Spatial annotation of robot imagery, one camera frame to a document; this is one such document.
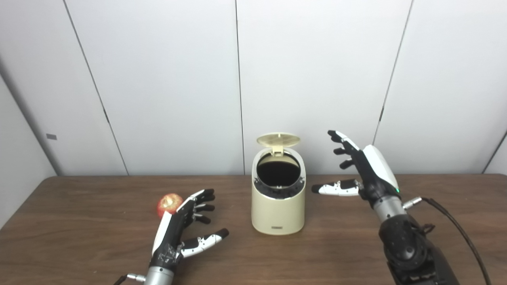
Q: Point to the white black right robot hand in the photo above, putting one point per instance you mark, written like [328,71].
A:
[376,174]

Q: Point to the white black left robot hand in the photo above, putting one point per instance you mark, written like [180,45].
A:
[170,237]

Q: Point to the red apple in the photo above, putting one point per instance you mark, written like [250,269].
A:
[168,204]

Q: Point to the round cream bin lid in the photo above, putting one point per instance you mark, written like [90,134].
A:
[278,139]

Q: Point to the cream-colored bin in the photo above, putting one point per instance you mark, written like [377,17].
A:
[278,213]

